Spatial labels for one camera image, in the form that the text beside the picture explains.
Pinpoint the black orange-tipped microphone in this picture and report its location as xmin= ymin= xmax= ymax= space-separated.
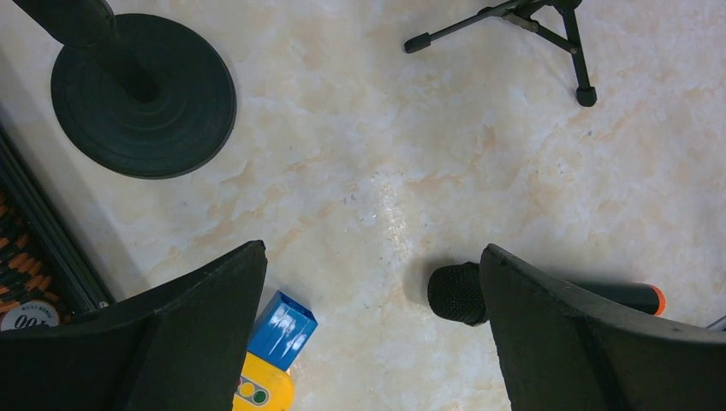
xmin=427 ymin=262 xmax=666 ymax=327

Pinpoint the yellow traffic light toy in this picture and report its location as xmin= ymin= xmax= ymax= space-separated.
xmin=232 ymin=352 xmax=295 ymax=411

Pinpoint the black poker chip case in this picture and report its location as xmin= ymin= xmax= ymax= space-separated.
xmin=1 ymin=131 xmax=116 ymax=331

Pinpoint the black round-base microphone stand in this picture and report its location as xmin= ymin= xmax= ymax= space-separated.
xmin=20 ymin=1 xmax=237 ymax=180

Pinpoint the blue toy block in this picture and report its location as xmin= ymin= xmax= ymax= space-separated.
xmin=247 ymin=290 xmax=318 ymax=371

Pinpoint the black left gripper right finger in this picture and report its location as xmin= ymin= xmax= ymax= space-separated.
xmin=480 ymin=244 xmax=725 ymax=410

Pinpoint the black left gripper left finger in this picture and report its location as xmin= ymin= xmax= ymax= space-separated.
xmin=1 ymin=240 xmax=267 ymax=410

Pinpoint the black shock-mount tripod stand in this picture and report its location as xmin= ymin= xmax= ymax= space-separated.
xmin=403 ymin=0 xmax=598 ymax=108

